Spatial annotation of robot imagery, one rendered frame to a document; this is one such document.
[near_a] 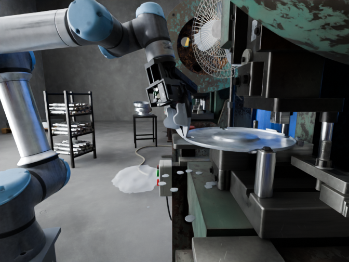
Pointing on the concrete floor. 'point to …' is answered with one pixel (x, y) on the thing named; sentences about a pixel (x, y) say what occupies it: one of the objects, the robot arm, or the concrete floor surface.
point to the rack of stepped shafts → (58, 108)
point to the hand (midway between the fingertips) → (185, 132)
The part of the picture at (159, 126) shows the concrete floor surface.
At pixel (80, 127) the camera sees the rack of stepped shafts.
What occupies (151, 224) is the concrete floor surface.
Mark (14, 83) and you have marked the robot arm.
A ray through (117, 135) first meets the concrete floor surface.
